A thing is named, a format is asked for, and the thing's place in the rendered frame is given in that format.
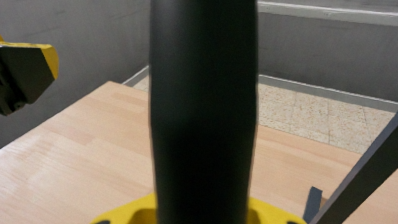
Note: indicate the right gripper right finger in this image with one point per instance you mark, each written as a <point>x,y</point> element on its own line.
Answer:
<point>260,212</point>

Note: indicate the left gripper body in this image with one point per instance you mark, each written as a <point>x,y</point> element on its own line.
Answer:
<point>24,77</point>

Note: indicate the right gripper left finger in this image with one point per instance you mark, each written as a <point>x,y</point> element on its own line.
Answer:
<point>139,211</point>

